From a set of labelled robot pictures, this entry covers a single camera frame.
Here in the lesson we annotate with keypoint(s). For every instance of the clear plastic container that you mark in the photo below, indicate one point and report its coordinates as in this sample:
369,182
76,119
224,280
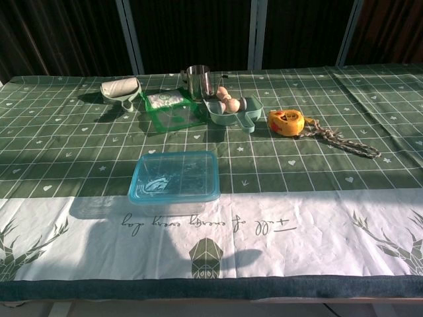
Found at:
172,175

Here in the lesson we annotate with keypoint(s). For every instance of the mint green plastic dustpan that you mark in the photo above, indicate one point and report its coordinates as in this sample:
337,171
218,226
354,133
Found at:
244,117

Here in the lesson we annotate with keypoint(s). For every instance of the green transparent zip bag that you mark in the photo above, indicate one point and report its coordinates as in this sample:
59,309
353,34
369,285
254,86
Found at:
172,120

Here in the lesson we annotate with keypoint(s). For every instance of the white packet with green logo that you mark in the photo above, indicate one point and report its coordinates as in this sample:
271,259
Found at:
164,99

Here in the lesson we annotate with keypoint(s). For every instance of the yellow tape measure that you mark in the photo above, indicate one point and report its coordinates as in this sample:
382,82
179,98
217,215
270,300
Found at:
285,123

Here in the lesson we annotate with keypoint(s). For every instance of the green grid deer tablecloth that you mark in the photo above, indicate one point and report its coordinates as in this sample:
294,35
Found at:
297,198

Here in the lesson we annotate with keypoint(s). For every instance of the grey metal frame post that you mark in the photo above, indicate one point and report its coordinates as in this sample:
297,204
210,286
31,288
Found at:
257,33
129,36
348,33

